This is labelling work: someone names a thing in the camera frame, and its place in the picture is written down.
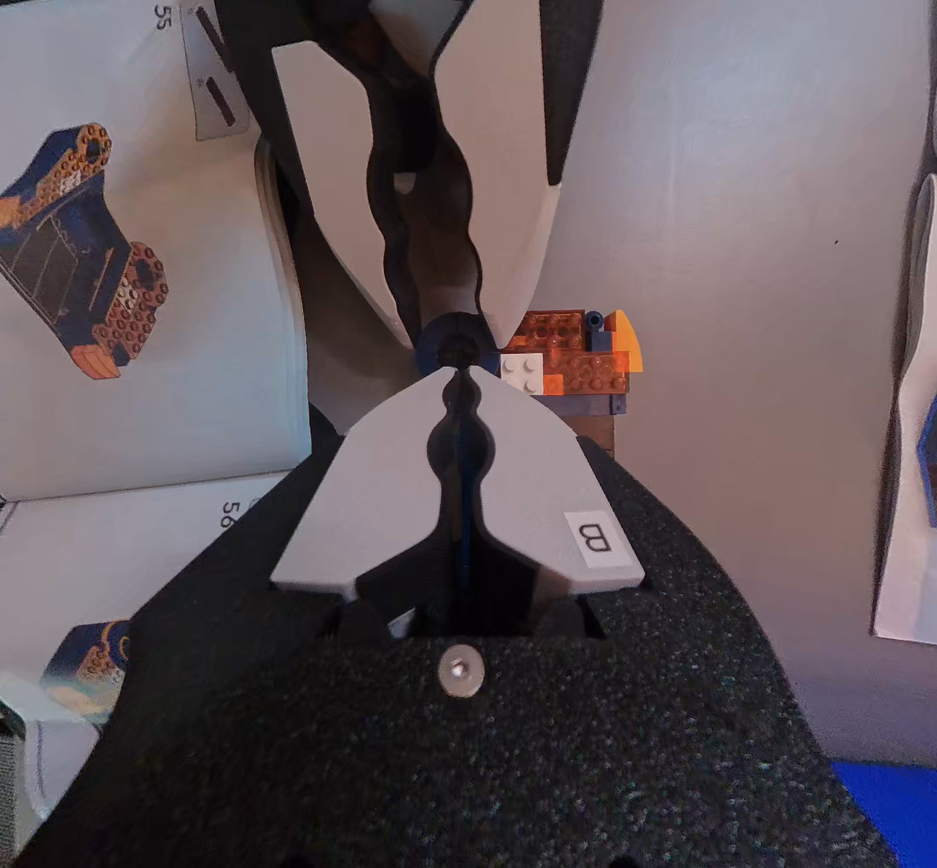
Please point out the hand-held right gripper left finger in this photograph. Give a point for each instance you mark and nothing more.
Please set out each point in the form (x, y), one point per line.
(366, 502)

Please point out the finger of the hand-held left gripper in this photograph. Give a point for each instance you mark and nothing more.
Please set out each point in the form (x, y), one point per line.
(329, 150)
(505, 136)

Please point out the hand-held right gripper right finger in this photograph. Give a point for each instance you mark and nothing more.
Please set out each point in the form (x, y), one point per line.
(542, 487)

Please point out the blue and orange brick model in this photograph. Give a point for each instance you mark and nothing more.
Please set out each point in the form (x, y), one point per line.
(578, 363)

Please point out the black round disc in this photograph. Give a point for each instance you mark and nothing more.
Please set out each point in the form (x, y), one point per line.
(326, 425)

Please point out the open instruction booklet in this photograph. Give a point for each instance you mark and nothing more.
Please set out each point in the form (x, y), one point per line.
(183, 407)

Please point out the closed booklet, purple arcade picture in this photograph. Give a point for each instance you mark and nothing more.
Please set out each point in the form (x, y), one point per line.
(908, 516)

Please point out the blue plastic bin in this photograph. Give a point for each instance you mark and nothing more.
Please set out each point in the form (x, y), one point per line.
(900, 809)

